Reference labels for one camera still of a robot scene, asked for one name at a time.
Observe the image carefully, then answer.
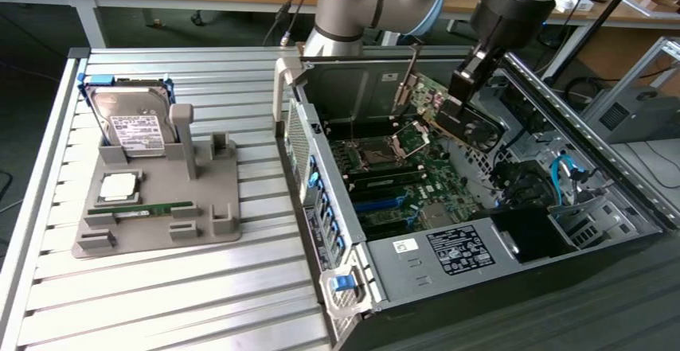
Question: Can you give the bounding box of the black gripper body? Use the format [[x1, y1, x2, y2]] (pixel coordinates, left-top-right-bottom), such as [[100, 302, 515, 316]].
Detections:
[[469, 0, 559, 50]]

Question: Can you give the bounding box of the graphics card with black fan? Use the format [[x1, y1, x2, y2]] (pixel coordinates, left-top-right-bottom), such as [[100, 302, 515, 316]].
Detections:
[[392, 44, 507, 154]]

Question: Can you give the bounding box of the white power adapter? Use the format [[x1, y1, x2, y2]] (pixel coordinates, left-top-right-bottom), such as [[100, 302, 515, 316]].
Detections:
[[555, 0, 596, 14]]

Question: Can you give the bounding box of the black pole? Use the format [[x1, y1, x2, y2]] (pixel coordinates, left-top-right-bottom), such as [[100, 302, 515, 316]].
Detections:
[[541, 0, 652, 85]]

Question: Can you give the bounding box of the metal socket cover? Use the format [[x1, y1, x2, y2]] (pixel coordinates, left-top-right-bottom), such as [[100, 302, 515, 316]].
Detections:
[[392, 121, 433, 155]]

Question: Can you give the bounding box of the CPU socket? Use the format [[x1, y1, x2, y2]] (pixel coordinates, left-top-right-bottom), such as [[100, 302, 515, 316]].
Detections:
[[348, 138, 405, 170]]

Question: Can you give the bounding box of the green motherboard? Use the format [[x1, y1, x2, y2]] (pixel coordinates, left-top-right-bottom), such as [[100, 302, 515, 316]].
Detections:
[[326, 115, 485, 237]]

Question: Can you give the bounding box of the black RAM stick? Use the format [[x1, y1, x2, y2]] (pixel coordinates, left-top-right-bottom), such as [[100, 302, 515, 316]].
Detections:
[[348, 170, 428, 191]]

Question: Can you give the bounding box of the grey computer tower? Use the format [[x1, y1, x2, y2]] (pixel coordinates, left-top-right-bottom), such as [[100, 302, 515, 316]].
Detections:
[[581, 86, 680, 145]]

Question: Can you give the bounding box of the silver chipset heatsink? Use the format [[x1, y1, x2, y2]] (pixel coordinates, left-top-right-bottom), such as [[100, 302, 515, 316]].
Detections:
[[422, 203, 454, 225]]

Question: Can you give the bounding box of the blue expansion slot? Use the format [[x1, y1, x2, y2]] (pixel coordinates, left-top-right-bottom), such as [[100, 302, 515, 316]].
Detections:
[[353, 195, 408, 214]]

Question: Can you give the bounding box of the metal disk bay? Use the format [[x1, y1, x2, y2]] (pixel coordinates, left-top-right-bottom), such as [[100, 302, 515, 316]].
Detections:
[[547, 199, 666, 251]]

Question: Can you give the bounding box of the grey power supply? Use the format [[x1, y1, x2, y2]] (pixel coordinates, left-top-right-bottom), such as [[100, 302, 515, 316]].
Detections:
[[366, 217, 520, 302]]

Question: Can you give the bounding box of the open grey PC case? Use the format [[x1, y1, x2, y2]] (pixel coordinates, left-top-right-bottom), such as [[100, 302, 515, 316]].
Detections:
[[273, 47, 675, 351]]

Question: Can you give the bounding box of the grey parts rack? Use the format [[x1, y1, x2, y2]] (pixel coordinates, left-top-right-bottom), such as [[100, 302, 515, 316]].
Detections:
[[71, 103, 245, 259]]

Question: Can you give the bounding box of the silver hard disk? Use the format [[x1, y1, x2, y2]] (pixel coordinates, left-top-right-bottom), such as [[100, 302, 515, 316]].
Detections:
[[87, 86, 169, 159]]

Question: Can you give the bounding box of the hard disk drive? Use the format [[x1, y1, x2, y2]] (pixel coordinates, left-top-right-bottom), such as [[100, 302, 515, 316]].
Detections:
[[76, 72, 178, 147]]

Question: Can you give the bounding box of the green RAM stick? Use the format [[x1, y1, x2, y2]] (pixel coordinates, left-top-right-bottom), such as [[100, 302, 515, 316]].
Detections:
[[87, 201, 194, 218]]

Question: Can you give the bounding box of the silver CPU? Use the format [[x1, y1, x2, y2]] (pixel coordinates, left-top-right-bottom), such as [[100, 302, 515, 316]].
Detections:
[[98, 174, 142, 201]]

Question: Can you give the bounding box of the aluminium frame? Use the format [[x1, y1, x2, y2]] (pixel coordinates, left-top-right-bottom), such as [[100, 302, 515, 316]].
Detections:
[[579, 36, 680, 114]]

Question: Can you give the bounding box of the blue wire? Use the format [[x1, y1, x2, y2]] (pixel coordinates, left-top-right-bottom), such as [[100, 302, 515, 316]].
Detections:
[[549, 154, 585, 209]]

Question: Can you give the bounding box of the black hanging cable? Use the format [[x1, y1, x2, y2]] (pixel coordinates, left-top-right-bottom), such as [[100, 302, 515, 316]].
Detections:
[[262, 0, 320, 48]]

